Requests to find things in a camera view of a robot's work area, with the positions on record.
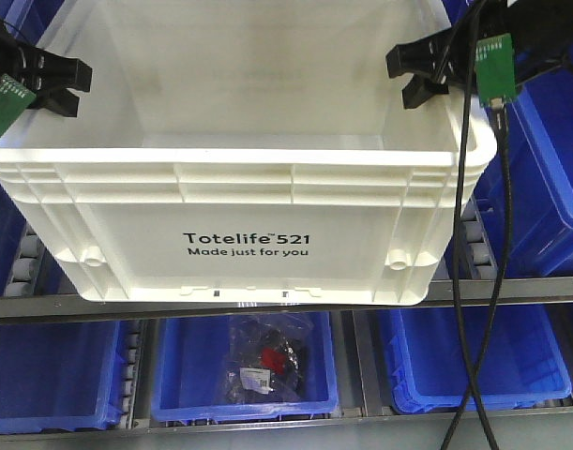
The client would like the upper left blue bin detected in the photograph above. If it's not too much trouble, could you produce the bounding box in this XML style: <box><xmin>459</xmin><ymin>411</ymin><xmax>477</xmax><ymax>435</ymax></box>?
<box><xmin>0</xmin><ymin>1</ymin><xmax>62</xmax><ymax>296</ymax></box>

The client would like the right green circuit board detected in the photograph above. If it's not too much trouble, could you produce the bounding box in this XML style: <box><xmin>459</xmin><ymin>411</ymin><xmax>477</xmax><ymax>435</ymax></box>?
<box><xmin>475</xmin><ymin>33</ymin><xmax>518</xmax><ymax>109</ymax></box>

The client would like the blue plastic bin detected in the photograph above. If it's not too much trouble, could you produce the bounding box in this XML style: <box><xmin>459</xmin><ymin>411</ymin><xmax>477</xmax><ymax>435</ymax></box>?
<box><xmin>447</xmin><ymin>0</ymin><xmax>573</xmax><ymax>280</ymax></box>

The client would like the right white roller track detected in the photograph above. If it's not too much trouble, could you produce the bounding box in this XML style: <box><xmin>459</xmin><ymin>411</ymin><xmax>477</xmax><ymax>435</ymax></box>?
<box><xmin>461</xmin><ymin>201</ymin><xmax>497</xmax><ymax>280</ymax></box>

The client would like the black cable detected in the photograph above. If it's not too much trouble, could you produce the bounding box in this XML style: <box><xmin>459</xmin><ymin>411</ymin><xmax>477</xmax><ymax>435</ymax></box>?
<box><xmin>435</xmin><ymin>0</ymin><xmax>501</xmax><ymax>450</ymax></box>
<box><xmin>438</xmin><ymin>107</ymin><xmax>512</xmax><ymax>450</ymax></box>

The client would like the plastic bag of parts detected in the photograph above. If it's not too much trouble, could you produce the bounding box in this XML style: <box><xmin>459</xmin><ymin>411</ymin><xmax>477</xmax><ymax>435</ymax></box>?
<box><xmin>217</xmin><ymin>313</ymin><xmax>314</xmax><ymax>405</ymax></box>

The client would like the lower right blue bin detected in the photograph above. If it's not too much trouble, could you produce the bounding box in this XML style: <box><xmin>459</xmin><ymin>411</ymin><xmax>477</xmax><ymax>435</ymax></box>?
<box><xmin>378</xmin><ymin>305</ymin><xmax>572</xmax><ymax>413</ymax></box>

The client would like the steel shelf table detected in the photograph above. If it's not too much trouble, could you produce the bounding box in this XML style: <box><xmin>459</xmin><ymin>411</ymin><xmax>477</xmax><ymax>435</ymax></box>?
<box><xmin>0</xmin><ymin>278</ymin><xmax>573</xmax><ymax>449</ymax></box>

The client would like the left white roller track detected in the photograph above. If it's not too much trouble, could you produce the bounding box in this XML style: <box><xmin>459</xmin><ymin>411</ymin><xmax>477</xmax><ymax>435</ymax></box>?
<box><xmin>4</xmin><ymin>224</ymin><xmax>44</xmax><ymax>297</ymax></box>

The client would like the lower left blue bin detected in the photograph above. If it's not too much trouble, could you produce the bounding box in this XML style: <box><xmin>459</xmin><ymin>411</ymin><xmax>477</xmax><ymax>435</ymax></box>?
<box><xmin>0</xmin><ymin>322</ymin><xmax>128</xmax><ymax>435</ymax></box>

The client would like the white roller track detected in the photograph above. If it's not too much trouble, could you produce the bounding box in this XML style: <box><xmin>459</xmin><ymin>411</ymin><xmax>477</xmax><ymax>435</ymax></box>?
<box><xmin>4</xmin><ymin>224</ymin><xmax>44</xmax><ymax>297</ymax></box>
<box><xmin>461</xmin><ymin>201</ymin><xmax>497</xmax><ymax>280</ymax></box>

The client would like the lower roller track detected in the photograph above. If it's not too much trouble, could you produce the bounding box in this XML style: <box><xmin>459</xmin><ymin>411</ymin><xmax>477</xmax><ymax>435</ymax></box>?
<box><xmin>116</xmin><ymin>320</ymin><xmax>144</xmax><ymax>429</ymax></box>

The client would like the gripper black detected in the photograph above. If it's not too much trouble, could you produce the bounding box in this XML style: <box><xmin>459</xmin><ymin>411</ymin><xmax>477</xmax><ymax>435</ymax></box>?
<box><xmin>385</xmin><ymin>1</ymin><xmax>573</xmax><ymax>110</ymax></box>
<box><xmin>0</xmin><ymin>19</ymin><xmax>92</xmax><ymax>117</ymax></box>

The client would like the left green circuit board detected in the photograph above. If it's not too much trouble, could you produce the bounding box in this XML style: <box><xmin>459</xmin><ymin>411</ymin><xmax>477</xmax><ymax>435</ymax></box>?
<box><xmin>0</xmin><ymin>74</ymin><xmax>37</xmax><ymax>138</ymax></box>

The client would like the white plastic Totelife crate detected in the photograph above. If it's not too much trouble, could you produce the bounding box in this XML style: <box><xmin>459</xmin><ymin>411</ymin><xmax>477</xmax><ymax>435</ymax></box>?
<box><xmin>0</xmin><ymin>0</ymin><xmax>499</xmax><ymax>308</ymax></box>

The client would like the lower middle blue bin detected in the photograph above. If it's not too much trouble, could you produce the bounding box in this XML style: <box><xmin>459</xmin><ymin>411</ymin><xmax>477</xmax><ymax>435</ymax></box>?
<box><xmin>151</xmin><ymin>312</ymin><xmax>339</xmax><ymax>424</ymax></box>

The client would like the green circuit board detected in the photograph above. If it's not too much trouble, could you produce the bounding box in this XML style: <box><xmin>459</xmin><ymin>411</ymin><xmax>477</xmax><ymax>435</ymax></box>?
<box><xmin>475</xmin><ymin>33</ymin><xmax>518</xmax><ymax>109</ymax></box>
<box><xmin>0</xmin><ymin>74</ymin><xmax>37</xmax><ymax>138</ymax></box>

